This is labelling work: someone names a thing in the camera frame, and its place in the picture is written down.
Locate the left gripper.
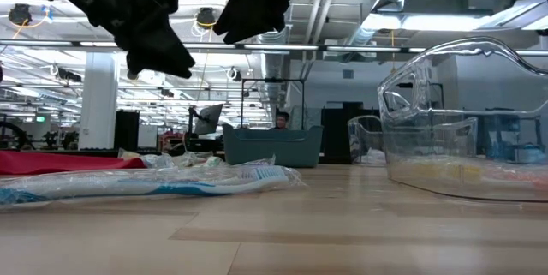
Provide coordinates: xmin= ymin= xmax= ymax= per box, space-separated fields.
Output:
xmin=109 ymin=0 xmax=196 ymax=80

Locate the blue toothbrush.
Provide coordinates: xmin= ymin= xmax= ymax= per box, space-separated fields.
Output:
xmin=140 ymin=151 xmax=202 ymax=169
xmin=0 ymin=165 xmax=306 ymax=212

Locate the teal plastic bin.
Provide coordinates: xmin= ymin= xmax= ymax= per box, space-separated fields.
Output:
xmin=221 ymin=123 xmax=325 ymax=169

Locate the red plastic bin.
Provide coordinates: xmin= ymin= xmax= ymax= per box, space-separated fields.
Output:
xmin=0 ymin=150 xmax=147 ymax=176

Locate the clear plastic bin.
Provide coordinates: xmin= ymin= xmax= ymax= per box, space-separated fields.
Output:
xmin=376 ymin=37 xmax=548 ymax=203
xmin=347 ymin=115 xmax=387 ymax=165

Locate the grey monitor on arm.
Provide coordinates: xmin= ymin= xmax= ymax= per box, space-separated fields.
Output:
xmin=187 ymin=103 xmax=224 ymax=137

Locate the black cabinet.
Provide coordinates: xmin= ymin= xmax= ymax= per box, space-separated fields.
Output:
xmin=113 ymin=110 xmax=140 ymax=149

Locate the white pillar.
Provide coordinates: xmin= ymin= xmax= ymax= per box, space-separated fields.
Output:
xmin=78 ymin=51 xmax=120 ymax=151

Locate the person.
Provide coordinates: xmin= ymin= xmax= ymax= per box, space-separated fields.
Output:
xmin=269 ymin=111 xmax=291 ymax=131

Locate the black partition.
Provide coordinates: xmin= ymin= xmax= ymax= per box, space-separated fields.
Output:
xmin=320 ymin=102 xmax=380 ymax=164

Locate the black ceiling cable reel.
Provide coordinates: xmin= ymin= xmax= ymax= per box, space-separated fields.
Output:
xmin=195 ymin=7 xmax=217 ymax=30
xmin=8 ymin=3 xmax=33 ymax=27

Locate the black overhead light rail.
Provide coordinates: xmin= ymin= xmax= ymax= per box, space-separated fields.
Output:
xmin=0 ymin=39 xmax=548 ymax=57

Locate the black metal frame stand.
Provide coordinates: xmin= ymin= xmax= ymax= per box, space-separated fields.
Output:
xmin=241 ymin=77 xmax=306 ymax=130

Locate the yellow hanging cord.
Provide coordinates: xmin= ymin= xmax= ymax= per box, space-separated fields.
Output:
xmin=389 ymin=30 xmax=397 ymax=75

